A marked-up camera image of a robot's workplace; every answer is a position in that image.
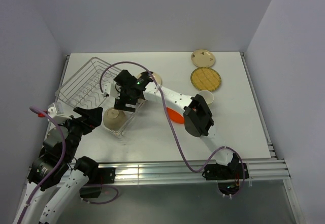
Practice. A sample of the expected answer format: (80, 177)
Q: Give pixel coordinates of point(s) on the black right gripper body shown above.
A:
(125, 98)

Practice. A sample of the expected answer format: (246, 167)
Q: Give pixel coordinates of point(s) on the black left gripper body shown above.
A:
(77, 127)

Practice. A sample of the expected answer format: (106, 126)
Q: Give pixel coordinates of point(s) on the beige floral ceramic bowl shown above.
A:
(114, 119)

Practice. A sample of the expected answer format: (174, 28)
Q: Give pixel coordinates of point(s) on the yellow ceramic mug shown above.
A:
(207, 95)

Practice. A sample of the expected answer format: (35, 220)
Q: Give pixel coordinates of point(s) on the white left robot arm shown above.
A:
(43, 201)

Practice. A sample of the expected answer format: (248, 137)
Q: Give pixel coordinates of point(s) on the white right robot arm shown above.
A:
(194, 109)

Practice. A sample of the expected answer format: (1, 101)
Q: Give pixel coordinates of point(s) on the beige plate green spot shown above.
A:
(155, 75)

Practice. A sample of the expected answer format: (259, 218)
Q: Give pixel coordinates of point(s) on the orange plastic plate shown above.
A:
(174, 116)

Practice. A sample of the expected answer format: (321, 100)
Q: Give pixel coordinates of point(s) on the woven bamboo tray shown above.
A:
(205, 79)

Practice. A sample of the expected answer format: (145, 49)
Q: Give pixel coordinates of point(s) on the beige patterned plate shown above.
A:
(203, 58)

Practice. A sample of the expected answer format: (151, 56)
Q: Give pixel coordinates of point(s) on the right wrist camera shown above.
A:
(110, 90)

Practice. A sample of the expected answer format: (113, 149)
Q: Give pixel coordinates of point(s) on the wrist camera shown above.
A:
(110, 90)
(56, 112)

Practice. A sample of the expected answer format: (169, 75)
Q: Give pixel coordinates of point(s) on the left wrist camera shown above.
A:
(56, 112)

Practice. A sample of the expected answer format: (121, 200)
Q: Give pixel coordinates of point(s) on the wire dish rack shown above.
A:
(82, 90)

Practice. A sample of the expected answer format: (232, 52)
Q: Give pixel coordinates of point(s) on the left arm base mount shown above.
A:
(98, 182)

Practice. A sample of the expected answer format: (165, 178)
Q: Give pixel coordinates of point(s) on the aluminium rail frame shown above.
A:
(150, 152)

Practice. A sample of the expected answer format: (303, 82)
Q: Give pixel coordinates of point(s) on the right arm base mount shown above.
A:
(223, 173)

